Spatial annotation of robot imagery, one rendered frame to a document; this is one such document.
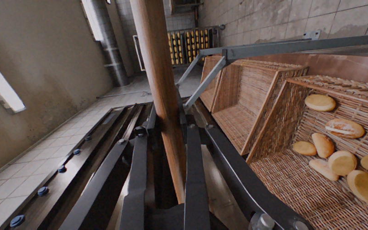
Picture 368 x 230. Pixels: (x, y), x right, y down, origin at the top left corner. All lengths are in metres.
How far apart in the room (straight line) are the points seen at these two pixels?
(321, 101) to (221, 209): 0.59
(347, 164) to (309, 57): 0.44
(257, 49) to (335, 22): 0.90
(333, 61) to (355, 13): 0.72
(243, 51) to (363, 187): 0.60
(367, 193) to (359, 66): 0.40
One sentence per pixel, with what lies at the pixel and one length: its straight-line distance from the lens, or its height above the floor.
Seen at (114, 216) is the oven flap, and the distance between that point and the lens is 0.78.
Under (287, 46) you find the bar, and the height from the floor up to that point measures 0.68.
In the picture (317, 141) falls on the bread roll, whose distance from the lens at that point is 0.72.
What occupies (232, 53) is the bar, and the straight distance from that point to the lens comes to 0.59.
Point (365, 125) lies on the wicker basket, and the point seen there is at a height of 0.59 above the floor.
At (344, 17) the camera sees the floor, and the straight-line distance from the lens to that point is 1.45.
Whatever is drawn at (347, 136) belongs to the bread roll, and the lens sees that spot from 0.67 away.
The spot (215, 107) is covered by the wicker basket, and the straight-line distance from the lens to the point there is 1.22.
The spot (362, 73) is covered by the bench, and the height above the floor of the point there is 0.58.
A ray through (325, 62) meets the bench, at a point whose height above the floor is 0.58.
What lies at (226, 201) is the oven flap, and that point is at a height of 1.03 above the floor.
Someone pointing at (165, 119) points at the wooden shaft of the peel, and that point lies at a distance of 0.16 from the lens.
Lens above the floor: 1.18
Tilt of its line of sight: 3 degrees down
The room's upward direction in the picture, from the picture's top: 99 degrees counter-clockwise
